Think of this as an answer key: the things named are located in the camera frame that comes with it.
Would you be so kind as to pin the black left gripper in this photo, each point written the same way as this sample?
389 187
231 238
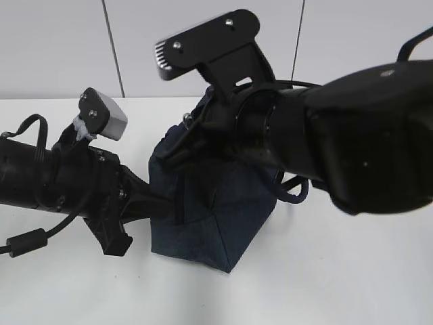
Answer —
79 176

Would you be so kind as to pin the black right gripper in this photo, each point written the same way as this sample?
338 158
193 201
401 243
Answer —
239 130

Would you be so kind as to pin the dark navy insulated lunch bag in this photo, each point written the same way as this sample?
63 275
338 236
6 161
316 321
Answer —
219 206

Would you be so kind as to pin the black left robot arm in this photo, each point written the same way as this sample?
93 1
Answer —
22 186

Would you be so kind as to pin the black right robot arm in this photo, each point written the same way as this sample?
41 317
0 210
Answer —
366 138

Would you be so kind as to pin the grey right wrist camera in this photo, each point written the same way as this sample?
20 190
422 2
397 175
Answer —
223 50

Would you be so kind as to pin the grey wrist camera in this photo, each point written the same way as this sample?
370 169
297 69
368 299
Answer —
99 115
223 50

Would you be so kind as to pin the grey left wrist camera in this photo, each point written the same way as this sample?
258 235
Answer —
99 115

